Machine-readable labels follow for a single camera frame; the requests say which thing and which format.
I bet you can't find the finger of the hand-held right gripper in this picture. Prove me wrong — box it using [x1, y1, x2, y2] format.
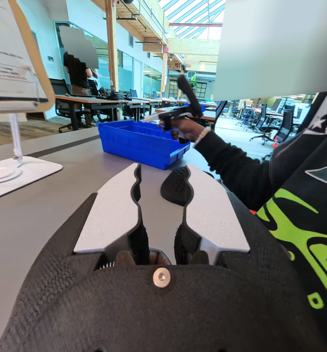
[143, 107, 191, 123]

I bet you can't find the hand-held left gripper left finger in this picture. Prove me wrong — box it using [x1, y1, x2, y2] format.
[73, 163, 142, 263]

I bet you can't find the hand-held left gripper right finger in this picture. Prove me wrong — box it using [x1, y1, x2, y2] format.
[182, 164, 250, 265]

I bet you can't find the blue plastic bin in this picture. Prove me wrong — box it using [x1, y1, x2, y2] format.
[97, 120, 191, 170]

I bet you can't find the person's right forearm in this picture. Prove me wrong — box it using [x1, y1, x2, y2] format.
[195, 131, 274, 211]

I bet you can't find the person's right hand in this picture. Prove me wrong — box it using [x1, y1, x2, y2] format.
[158, 118, 209, 144]

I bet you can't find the person's left hand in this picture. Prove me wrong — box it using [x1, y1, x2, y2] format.
[148, 247, 171, 266]

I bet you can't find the black honeycomb cushion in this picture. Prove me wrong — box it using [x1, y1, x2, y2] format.
[161, 166, 221, 207]

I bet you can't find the row of black office chairs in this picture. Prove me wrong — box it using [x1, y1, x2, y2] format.
[224, 98, 304, 160]

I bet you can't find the black hoodie with green print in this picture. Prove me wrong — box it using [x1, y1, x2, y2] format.
[255, 91, 327, 352]

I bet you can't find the black mesh office chair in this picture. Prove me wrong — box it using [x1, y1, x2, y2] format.
[49, 78, 91, 134]

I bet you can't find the wood-edged instruction board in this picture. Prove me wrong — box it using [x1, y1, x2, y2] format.
[0, 0, 55, 114]

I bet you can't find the white bead bracelet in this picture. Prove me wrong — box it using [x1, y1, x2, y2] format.
[194, 126, 211, 147]

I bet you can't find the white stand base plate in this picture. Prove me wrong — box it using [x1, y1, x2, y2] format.
[0, 113, 63, 202]

